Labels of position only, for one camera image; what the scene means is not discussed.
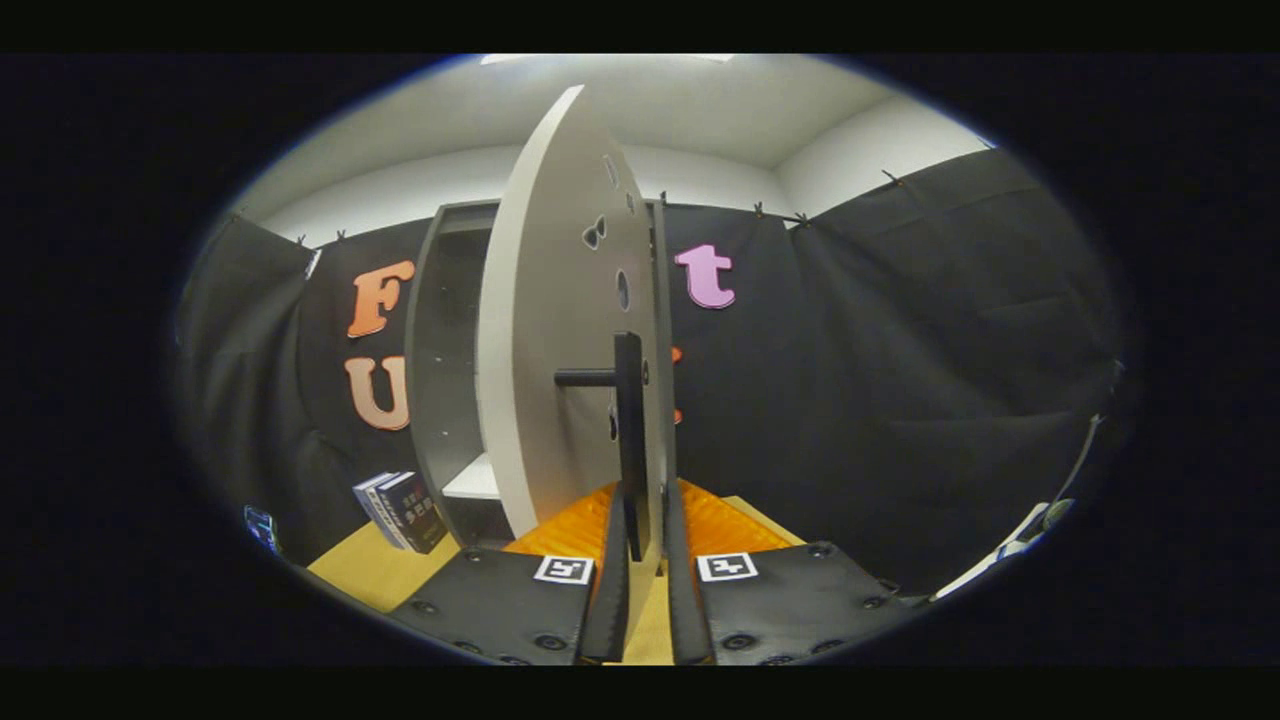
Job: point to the dark covered book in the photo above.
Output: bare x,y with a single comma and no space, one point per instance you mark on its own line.
415,512

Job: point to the black backdrop cloth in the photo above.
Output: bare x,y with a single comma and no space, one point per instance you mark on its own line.
900,380

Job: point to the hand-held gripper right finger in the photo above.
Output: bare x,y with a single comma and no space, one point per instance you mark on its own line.
790,605

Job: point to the white cabinet door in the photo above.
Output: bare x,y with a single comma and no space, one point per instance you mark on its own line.
540,330

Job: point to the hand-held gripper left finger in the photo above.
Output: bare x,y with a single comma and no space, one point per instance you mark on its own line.
500,605

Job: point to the ceiling light panel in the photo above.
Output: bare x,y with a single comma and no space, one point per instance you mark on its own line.
600,59

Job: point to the white and blue book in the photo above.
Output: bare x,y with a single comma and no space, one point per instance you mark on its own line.
372,505

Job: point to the dark grey cabinet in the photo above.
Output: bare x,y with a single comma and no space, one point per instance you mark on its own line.
440,380

